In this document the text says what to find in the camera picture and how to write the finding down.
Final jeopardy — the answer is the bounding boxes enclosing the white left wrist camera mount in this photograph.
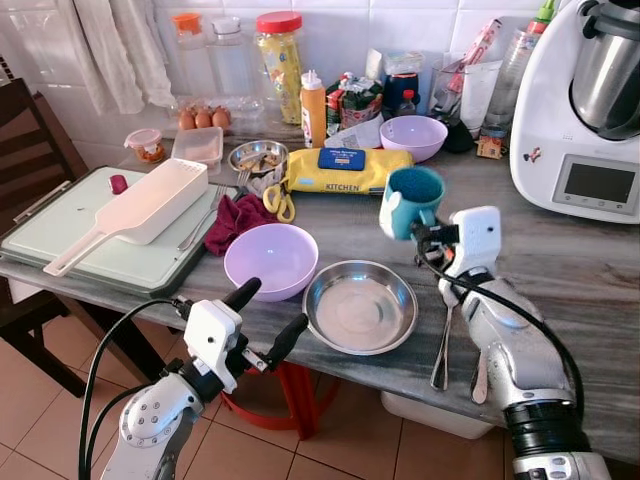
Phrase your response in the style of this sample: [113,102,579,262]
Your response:
[182,297,245,394]

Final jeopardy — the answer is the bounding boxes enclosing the red-lidded yellow jar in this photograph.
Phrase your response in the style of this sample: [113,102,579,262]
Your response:
[254,11,305,127]

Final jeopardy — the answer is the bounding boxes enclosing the orange squeeze bottle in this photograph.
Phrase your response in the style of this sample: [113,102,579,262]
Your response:
[300,70,329,150]

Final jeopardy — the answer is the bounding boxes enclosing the white plastic scoop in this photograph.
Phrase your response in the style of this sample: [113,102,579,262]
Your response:
[42,157,210,278]

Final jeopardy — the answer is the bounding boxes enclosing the small dark red-capped bottle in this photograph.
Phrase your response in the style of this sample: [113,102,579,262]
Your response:
[396,89,419,119]

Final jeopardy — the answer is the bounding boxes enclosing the small lilac plastic bowl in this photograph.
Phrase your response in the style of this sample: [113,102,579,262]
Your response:
[379,115,449,164]

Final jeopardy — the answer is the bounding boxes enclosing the dark wooden chair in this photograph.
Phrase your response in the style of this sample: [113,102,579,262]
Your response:
[0,77,113,398]

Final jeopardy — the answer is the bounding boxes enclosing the pale green cutting board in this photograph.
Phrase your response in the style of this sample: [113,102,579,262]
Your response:
[0,164,237,297]

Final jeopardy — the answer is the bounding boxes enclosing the green food packet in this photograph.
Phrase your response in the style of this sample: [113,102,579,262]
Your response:
[326,72,385,132]

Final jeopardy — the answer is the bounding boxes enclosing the steel fork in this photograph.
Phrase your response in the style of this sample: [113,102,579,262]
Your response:
[431,300,457,392]

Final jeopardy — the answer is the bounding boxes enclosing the large lilac plastic bowl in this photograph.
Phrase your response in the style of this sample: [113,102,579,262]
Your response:
[223,222,320,303]

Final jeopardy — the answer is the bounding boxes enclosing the round steel plate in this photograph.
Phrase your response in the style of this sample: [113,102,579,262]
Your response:
[302,260,420,357]

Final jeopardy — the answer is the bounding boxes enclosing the clear plastic container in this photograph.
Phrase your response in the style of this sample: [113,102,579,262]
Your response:
[171,126,225,172]

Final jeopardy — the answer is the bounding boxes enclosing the maroon cloth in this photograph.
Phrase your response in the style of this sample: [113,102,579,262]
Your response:
[203,193,270,257]

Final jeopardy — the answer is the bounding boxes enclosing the red stool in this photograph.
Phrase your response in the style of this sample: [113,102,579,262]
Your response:
[221,361,342,442]

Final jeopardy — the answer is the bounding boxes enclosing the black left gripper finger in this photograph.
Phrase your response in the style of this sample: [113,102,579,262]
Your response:
[263,313,311,365]
[223,277,263,313]

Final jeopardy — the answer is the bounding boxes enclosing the small pink-lidded food cup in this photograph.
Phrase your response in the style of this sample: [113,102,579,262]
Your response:
[124,127,167,165]

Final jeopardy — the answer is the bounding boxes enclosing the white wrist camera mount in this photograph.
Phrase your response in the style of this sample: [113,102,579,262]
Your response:
[182,297,245,394]
[442,206,503,282]

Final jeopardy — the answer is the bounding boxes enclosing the yellow kitchen wipes pack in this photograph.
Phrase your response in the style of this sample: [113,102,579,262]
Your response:
[288,147,415,196]

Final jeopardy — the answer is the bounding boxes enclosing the steel bowl with cutlery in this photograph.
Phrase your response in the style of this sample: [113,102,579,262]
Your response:
[227,139,290,192]

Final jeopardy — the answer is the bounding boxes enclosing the small black cloth lump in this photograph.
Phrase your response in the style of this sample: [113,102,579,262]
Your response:
[444,122,477,155]

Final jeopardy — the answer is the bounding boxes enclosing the small orange box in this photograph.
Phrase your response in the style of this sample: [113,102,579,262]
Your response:
[476,134,505,160]

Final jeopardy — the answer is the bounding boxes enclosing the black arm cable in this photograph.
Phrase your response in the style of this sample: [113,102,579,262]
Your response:
[418,238,587,423]
[77,297,193,480]

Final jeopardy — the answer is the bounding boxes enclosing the tall clear plastic bottle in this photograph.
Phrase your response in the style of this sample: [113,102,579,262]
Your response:
[479,24,537,142]

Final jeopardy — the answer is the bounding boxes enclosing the white hanging cloth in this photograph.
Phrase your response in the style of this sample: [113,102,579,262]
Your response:
[74,0,177,112]

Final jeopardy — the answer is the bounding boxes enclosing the yellow handled scissors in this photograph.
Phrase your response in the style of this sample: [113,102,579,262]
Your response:
[262,180,298,224]

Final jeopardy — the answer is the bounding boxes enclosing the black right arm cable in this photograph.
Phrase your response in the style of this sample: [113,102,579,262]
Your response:
[418,238,587,423]

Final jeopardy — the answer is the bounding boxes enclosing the pink and white pack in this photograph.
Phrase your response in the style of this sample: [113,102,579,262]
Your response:
[454,17,502,72]

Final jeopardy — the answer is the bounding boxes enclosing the white plastic box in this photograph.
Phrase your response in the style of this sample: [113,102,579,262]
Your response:
[379,389,497,440]

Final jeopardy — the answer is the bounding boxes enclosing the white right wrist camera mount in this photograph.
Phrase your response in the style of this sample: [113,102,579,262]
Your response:
[442,206,503,282]

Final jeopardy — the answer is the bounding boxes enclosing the white paper pack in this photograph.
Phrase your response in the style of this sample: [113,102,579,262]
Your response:
[324,115,387,152]

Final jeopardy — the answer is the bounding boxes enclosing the dark blue packet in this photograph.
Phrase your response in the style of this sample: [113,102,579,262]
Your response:
[384,51,427,101]

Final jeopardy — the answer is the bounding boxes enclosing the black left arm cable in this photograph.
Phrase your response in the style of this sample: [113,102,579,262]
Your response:
[77,297,193,480]

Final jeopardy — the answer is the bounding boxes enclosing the white kitchen cooking machine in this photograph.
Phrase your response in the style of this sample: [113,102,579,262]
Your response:
[509,0,640,224]

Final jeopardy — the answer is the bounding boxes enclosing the teal mug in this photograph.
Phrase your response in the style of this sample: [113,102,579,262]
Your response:
[379,165,447,242]

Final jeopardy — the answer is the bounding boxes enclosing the orange-capped clear bottle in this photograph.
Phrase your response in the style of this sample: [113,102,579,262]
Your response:
[171,11,217,102]

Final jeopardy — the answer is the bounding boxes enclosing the grey metal utensil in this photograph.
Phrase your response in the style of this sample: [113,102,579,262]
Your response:
[179,188,227,252]

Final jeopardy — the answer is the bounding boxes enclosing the white-capped clear bottle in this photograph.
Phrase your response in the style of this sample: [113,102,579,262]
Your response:
[209,16,257,102]

